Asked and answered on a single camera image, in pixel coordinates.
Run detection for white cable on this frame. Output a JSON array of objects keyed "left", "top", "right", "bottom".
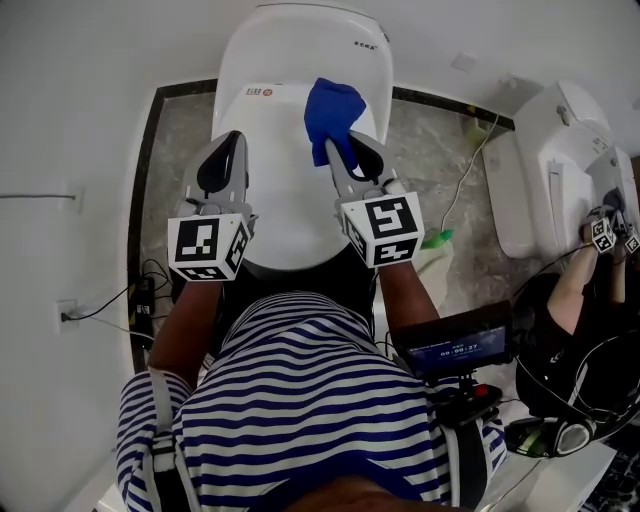
[{"left": 440, "top": 113, "right": 501, "bottom": 231}]

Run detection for green capped spray bottle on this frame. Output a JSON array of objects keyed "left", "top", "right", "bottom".
[{"left": 417, "top": 228, "right": 456, "bottom": 306}]

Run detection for person's left forearm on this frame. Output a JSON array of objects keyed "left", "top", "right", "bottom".
[{"left": 148, "top": 277, "right": 224, "bottom": 386}]

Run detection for white toilet lid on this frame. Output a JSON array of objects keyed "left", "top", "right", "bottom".
[{"left": 212, "top": 82, "right": 389, "bottom": 271}]

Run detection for blue white striped shirt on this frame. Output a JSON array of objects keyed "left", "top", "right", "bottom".
[{"left": 115, "top": 290, "right": 507, "bottom": 512}]

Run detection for thin grey wall cable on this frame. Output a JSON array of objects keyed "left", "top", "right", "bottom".
[{"left": 0, "top": 192, "right": 77, "bottom": 202}]

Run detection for black power cable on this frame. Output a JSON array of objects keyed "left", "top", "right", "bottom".
[{"left": 62, "top": 257, "right": 174, "bottom": 326}]

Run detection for black monitor screen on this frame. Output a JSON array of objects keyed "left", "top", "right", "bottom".
[{"left": 394, "top": 299, "right": 516, "bottom": 381}]

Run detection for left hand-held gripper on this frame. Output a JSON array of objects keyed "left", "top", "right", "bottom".
[{"left": 167, "top": 130, "right": 260, "bottom": 283}]

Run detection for black power adapter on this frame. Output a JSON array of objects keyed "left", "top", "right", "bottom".
[{"left": 130, "top": 277, "right": 156, "bottom": 319}]

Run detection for grey harness strap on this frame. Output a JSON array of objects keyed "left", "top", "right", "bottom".
[
  {"left": 442, "top": 424, "right": 489, "bottom": 506},
  {"left": 149, "top": 369, "right": 201, "bottom": 512}
]

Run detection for person's face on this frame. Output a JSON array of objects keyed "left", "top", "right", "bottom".
[{"left": 299, "top": 474, "right": 471, "bottom": 512}]

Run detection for white toilet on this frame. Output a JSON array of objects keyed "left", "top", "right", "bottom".
[{"left": 482, "top": 80, "right": 640, "bottom": 261}]

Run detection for person's black trousers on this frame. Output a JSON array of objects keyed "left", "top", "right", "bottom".
[{"left": 209, "top": 249, "right": 391, "bottom": 356}]

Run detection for person's right forearm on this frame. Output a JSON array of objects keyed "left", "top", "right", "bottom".
[{"left": 377, "top": 259, "right": 441, "bottom": 334}]

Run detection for black mount with red button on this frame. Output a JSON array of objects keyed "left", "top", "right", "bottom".
[{"left": 434, "top": 379, "right": 504, "bottom": 429}]

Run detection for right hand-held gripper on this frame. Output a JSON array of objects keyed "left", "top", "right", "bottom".
[{"left": 325, "top": 132, "right": 426, "bottom": 270}]

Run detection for blue cloth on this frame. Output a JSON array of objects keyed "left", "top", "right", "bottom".
[{"left": 304, "top": 77, "right": 367, "bottom": 168}]

